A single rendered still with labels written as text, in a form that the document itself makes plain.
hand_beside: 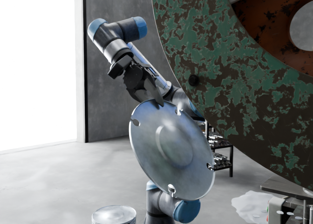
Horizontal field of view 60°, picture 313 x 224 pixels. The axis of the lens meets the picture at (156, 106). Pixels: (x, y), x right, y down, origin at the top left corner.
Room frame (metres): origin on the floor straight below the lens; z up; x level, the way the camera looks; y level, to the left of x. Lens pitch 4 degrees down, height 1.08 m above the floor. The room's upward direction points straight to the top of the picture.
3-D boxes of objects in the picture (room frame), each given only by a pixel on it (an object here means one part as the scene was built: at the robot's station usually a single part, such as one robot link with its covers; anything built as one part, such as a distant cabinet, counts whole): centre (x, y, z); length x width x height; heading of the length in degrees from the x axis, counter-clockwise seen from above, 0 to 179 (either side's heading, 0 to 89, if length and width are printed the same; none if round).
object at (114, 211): (1.77, 0.28, 0.25); 0.29 x 0.29 x 0.01
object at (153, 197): (1.18, -0.02, 0.62); 0.13 x 0.12 x 0.14; 37
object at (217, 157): (3.35, -0.67, 0.47); 0.46 x 0.43 x 0.95; 31
